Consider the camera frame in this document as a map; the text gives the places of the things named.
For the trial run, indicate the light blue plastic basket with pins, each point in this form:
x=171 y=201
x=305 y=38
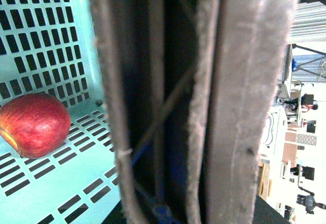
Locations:
x=57 y=159

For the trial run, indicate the red yellow apple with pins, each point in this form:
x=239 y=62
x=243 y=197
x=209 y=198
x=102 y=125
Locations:
x=35 y=125

